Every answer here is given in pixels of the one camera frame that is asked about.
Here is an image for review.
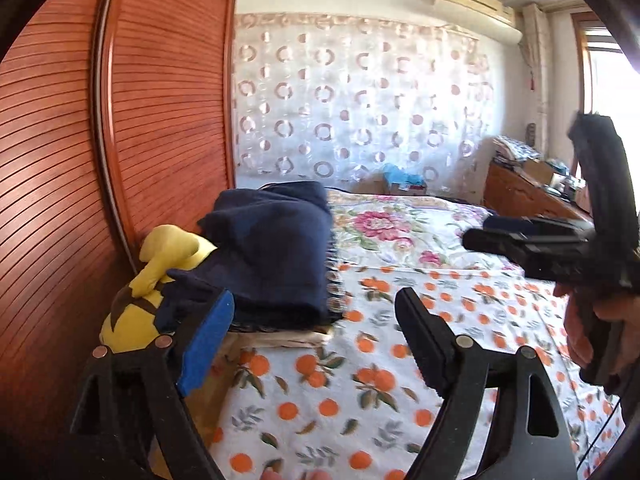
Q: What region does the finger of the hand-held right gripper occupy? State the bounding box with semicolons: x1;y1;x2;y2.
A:
462;217;533;267

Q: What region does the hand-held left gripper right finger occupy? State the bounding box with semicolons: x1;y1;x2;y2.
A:
395;287;573;480

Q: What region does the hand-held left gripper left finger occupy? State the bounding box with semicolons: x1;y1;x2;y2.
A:
70;290;236;480

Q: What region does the navy printed t-shirt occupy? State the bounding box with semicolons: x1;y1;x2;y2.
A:
167;180;336;333

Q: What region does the person's right hand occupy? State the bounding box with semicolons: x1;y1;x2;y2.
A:
555;282;640;396

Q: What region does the wooden side cabinet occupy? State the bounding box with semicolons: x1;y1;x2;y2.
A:
482;160;596;221

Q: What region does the beige folded cloth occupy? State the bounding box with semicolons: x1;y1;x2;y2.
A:
220;327;333;356

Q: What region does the cardboard box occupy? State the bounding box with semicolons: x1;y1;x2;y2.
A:
525;160;556;183

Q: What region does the orange fruit print sheet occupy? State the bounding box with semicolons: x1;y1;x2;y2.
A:
197;265;626;480

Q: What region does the yellow plush toy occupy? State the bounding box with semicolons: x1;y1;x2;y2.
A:
100;225;218;356

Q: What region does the dark patterned folded cloth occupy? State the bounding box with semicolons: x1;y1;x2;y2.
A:
227;247;347;333

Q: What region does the floral blanket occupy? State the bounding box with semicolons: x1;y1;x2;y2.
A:
327;190;526;273

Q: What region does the blue box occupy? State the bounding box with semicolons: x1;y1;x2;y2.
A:
382;164;426;196

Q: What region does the window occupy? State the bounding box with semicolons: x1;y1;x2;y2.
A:
575;10;636;121

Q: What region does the cream window curtain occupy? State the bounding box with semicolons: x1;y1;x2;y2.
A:
520;5;552;126

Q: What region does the circle print sheer curtain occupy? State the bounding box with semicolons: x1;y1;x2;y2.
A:
232;12;493;191

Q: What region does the wooden slatted wardrobe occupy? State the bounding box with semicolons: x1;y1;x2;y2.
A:
0;0;241;461

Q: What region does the cream air conditioner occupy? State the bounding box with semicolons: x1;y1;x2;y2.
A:
432;0;523;46

